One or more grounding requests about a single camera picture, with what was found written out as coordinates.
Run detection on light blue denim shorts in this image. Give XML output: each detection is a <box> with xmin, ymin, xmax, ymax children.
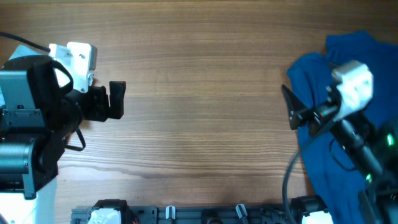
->
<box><xmin>1</xmin><ymin>45</ymin><xmax>53</xmax><ymax>110</ymax></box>

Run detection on left arm base joint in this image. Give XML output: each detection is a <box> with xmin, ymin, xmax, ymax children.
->
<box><xmin>87</xmin><ymin>199</ymin><xmax>139</xmax><ymax>224</ymax></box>

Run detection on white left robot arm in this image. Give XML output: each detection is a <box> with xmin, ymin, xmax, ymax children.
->
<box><xmin>1</xmin><ymin>55</ymin><xmax>126</xmax><ymax>223</ymax></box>

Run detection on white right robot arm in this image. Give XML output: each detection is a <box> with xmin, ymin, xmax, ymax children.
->
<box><xmin>281</xmin><ymin>85</ymin><xmax>397</xmax><ymax>223</ymax></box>

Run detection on right arm base joint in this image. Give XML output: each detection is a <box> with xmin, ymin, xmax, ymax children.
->
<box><xmin>290</xmin><ymin>195</ymin><xmax>333</xmax><ymax>224</ymax></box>

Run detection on blue shirt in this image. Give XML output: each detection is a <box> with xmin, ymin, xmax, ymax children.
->
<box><xmin>287</xmin><ymin>30</ymin><xmax>397</xmax><ymax>224</ymax></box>

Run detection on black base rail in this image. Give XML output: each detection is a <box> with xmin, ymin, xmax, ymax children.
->
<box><xmin>70</xmin><ymin>203</ymin><xmax>296</xmax><ymax>224</ymax></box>

